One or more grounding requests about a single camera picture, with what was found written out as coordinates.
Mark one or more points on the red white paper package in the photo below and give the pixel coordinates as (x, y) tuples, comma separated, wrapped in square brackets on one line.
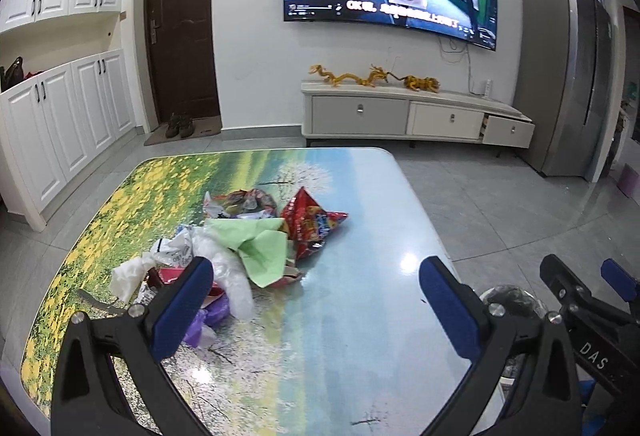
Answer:
[(155, 279)]

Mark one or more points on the white shoe cabinet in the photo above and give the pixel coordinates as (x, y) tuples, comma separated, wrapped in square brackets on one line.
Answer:
[(73, 105)]

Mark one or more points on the grey refrigerator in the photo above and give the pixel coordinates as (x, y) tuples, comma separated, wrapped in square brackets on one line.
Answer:
[(565, 66)]

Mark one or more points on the pair of dark shoes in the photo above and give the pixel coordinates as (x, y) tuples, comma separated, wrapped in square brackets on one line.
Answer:
[(179, 126)]

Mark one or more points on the clear white plastic bag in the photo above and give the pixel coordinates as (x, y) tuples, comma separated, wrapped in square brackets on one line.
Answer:
[(197, 251)]

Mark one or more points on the white trash bin black liner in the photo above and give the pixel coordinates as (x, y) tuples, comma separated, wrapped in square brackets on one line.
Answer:
[(518, 302)]

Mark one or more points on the small purple bin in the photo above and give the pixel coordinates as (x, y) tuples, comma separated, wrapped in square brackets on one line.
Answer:
[(628, 183)]

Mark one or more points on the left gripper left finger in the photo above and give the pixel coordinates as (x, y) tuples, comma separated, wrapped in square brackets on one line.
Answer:
[(87, 397)]

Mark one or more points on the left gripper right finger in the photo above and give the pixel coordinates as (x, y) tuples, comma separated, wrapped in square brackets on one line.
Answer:
[(544, 398)]

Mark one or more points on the dark brown entrance door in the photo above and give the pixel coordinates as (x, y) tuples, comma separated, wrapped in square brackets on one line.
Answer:
[(180, 45)]

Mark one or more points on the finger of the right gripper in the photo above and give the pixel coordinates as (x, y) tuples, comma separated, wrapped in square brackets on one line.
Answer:
[(626, 286)]

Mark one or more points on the golden dragon ornament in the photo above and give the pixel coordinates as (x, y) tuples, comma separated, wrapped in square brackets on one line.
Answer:
[(376, 73)]

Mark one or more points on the white tv cabinet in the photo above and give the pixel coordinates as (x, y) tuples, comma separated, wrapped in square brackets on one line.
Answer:
[(385, 112)]

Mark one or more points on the black handbag on shelf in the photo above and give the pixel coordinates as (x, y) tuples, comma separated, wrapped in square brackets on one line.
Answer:
[(12, 75)]

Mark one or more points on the red snack chip bag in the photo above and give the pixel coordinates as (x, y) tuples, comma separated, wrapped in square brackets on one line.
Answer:
[(308, 224)]

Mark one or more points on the colourful crumpled snack wrapper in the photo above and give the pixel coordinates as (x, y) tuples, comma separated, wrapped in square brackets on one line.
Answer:
[(240, 204)]

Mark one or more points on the brown door mat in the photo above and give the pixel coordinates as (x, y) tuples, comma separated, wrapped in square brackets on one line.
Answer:
[(204, 127)]

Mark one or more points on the purple plastic bag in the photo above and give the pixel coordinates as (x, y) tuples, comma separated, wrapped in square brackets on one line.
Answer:
[(201, 332)]

